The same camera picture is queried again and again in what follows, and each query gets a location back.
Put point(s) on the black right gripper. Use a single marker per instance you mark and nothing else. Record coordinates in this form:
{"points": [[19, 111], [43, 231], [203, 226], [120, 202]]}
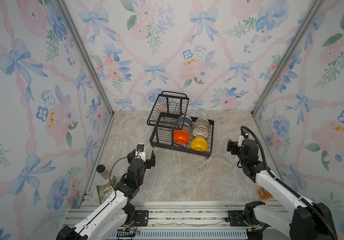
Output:
{"points": [[234, 146]]}

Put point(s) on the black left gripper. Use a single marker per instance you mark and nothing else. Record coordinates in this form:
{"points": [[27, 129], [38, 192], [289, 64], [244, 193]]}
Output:
{"points": [[148, 163]]}

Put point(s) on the yellow plastic bowl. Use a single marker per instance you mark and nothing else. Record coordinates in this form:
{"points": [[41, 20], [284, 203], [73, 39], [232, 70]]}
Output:
{"points": [[199, 144]]}

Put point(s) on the white lattice pattern bowl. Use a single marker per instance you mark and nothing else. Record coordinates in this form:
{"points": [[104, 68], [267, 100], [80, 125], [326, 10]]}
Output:
{"points": [[200, 132]]}

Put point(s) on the orange plastic bowl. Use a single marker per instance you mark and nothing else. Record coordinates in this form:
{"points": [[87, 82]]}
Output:
{"points": [[181, 137]]}

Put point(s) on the blue triangle pattern bowl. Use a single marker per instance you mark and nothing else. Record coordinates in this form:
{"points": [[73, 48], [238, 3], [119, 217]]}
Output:
{"points": [[185, 120]]}

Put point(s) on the brown dotted pattern bowl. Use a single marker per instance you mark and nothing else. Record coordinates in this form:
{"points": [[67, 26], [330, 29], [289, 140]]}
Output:
{"points": [[201, 122]]}

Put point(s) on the pink striped bowl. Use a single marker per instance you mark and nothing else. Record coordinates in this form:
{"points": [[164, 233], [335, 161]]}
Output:
{"points": [[185, 127]]}

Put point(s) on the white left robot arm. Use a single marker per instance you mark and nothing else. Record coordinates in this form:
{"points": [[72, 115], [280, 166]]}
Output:
{"points": [[116, 210]]}

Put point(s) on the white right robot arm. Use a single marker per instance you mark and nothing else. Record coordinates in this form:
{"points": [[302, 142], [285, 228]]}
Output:
{"points": [[303, 219]]}

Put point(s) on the small dark spice jar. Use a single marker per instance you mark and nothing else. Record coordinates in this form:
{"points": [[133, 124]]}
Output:
{"points": [[102, 170]]}

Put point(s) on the green snack packet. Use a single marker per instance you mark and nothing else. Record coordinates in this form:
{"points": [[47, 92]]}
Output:
{"points": [[104, 191]]}

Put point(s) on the orange soda can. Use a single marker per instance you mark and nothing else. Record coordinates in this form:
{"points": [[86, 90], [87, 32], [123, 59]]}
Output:
{"points": [[264, 194]]}

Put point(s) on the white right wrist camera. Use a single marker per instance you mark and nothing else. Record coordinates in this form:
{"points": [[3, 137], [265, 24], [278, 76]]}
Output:
{"points": [[240, 141]]}

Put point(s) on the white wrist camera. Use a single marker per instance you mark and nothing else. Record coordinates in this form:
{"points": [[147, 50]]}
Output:
{"points": [[240, 141], [140, 152]]}

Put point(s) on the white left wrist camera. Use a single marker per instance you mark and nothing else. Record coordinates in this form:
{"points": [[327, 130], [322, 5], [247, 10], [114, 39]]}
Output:
{"points": [[140, 152]]}

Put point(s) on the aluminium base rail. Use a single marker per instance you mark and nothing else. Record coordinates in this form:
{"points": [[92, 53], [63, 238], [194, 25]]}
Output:
{"points": [[176, 215]]}

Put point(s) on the black wire dish rack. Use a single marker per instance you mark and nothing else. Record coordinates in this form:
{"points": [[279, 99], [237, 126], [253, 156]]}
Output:
{"points": [[174, 129]]}

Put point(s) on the aluminium frame post left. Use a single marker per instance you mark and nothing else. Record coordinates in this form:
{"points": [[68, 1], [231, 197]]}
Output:
{"points": [[74, 33]]}

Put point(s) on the aluminium frame post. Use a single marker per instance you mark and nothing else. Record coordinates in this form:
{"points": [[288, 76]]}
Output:
{"points": [[74, 33], [308, 19]]}

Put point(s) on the aluminium frame post right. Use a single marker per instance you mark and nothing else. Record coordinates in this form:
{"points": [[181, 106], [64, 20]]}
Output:
{"points": [[308, 19]]}

